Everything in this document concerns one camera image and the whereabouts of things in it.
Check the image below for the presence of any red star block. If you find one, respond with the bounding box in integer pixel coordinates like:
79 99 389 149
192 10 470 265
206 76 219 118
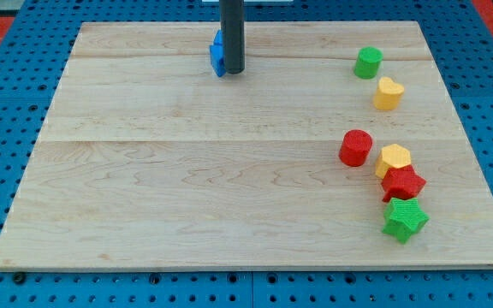
381 164 427 203

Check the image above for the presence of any green star block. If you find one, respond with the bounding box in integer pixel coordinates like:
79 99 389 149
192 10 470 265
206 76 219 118
382 198 430 244

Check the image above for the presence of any light wooden board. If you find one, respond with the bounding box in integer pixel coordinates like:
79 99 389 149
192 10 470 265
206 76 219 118
0 21 493 273

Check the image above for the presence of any blue block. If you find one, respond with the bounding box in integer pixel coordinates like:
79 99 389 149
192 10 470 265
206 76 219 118
209 30 226 77

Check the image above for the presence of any red cylinder block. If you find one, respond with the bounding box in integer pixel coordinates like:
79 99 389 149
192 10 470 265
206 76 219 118
338 129 373 167

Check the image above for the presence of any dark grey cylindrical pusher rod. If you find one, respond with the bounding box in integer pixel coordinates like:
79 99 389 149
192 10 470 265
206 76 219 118
219 0 245 74

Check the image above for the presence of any yellow hexagon block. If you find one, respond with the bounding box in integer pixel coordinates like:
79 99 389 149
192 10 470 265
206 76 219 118
375 144 412 179

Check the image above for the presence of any yellow heart block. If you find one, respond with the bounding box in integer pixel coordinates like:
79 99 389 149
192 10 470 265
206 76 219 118
372 76 405 110

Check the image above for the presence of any green cylinder block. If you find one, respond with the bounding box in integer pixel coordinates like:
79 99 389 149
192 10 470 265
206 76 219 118
353 46 383 80

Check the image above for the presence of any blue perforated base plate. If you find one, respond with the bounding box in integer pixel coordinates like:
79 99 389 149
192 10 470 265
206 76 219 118
0 0 493 307

